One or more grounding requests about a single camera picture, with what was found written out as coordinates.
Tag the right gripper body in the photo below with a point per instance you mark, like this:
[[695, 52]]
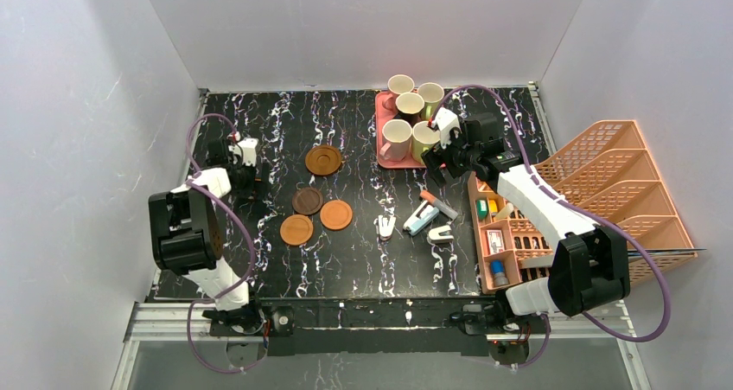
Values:
[[437, 157]]

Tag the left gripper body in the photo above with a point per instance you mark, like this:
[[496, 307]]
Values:
[[251, 177]]

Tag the dark brown coaster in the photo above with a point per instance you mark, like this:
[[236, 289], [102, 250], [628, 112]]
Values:
[[307, 201]]

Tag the brown saucer coaster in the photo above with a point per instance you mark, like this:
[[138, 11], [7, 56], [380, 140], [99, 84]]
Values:
[[323, 160]]

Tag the pink tray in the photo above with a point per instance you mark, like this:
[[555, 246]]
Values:
[[383, 115]]

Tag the light orange coaster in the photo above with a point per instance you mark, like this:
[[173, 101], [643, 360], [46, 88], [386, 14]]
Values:
[[336, 215]]

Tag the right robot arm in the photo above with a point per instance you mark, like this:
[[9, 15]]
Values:
[[590, 262]]

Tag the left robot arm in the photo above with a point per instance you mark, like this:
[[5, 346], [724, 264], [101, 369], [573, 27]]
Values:
[[186, 236]]

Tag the orange wooden coaster front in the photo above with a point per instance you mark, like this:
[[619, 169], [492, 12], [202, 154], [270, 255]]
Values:
[[296, 230]]

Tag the green mug front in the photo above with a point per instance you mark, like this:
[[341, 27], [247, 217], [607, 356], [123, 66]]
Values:
[[423, 138]]

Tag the green mug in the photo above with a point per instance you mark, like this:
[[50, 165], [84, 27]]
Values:
[[432, 93], [423, 138]]

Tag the green eraser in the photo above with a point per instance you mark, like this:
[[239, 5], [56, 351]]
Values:
[[482, 208]]

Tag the orange grey marker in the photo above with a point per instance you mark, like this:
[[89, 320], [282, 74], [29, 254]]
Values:
[[443, 207]]

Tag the green mug rear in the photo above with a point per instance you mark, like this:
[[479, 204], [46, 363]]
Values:
[[432, 93]]

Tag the dark brown mug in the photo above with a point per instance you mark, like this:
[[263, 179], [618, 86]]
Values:
[[410, 107]]

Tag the pink mug front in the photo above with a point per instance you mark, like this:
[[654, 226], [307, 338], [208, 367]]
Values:
[[396, 135]]

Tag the pink mug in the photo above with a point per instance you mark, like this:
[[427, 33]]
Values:
[[398, 84], [396, 135]]

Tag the blue white stapler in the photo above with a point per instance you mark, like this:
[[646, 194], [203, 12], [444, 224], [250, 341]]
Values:
[[421, 217]]

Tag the white red card box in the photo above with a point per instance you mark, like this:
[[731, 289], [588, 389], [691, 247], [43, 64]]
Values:
[[495, 241]]

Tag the white stapler right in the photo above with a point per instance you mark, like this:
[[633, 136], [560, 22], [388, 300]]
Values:
[[440, 235]]

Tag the pink mug rear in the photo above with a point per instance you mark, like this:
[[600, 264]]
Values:
[[398, 84]]

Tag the small white stapler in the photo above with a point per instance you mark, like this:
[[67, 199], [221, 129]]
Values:
[[385, 225]]

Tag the blue stamp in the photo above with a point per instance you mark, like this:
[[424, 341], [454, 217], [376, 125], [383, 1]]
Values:
[[498, 272]]

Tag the orange file organizer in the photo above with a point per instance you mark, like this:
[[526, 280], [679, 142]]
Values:
[[607, 170]]

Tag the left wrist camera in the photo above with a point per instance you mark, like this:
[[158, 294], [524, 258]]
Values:
[[246, 151]]

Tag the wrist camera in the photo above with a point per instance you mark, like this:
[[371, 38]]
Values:
[[246, 151], [444, 122]]

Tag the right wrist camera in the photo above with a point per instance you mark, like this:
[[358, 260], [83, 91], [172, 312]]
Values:
[[444, 122]]

